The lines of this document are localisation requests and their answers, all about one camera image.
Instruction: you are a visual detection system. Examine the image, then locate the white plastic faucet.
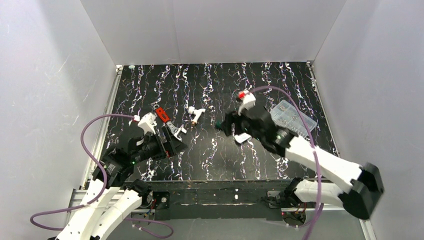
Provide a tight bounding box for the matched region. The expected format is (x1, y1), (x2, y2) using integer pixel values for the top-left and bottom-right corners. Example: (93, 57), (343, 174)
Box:
(187, 106), (206, 126)

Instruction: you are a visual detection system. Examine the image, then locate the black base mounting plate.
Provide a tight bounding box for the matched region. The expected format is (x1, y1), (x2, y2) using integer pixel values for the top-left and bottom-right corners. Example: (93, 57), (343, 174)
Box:
(109, 179), (319, 221)

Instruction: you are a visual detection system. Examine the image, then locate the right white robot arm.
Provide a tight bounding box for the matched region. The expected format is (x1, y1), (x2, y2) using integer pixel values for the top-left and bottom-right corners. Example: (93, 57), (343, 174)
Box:
(216, 106), (385, 220)

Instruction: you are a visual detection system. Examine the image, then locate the green handle screwdriver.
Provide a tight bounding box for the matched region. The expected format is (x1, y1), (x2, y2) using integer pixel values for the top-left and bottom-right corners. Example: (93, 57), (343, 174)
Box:
(215, 121), (223, 130)

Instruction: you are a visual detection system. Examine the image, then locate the purple cable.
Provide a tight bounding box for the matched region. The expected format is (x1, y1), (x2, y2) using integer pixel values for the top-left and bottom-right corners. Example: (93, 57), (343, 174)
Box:
(248, 85), (325, 240)
(29, 113), (174, 239)

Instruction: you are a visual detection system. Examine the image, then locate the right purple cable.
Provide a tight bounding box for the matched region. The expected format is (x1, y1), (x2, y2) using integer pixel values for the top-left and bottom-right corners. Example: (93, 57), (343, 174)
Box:
(248, 85), (325, 240)

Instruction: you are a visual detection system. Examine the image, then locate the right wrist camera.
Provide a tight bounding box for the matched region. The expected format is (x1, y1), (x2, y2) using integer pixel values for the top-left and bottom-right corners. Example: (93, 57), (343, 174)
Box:
(237, 90), (256, 116)

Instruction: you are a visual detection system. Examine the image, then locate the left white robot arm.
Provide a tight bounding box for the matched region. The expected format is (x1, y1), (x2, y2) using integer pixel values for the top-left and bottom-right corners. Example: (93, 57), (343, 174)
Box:
(55, 126), (188, 240)

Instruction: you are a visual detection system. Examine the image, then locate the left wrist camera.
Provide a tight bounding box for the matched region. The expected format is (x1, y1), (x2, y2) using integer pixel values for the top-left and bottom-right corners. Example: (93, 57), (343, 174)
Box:
(133, 112), (157, 135)

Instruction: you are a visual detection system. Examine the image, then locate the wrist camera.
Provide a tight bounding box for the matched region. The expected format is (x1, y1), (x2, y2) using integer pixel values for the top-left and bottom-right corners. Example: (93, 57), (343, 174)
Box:
(133, 112), (157, 135)
(237, 90), (256, 116)

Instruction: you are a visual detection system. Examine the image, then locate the white remote control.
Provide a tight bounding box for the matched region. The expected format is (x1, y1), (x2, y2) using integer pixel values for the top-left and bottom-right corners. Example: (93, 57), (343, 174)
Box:
(233, 133), (252, 145)

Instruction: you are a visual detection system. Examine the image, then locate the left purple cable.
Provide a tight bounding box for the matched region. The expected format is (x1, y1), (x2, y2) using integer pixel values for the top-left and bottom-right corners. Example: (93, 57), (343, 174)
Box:
(29, 113), (174, 239)

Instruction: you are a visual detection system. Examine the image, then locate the clear plastic screw box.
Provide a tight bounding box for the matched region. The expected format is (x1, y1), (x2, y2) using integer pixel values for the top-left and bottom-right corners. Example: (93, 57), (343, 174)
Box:
(270, 100), (309, 139)

